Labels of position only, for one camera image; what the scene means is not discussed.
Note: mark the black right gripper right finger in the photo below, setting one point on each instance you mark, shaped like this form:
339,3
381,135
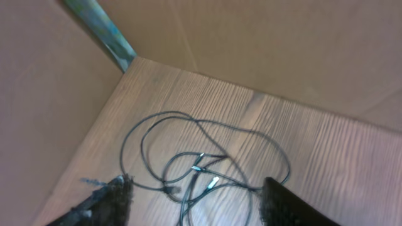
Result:
280,207

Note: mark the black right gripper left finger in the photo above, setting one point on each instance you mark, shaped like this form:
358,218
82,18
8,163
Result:
109,205

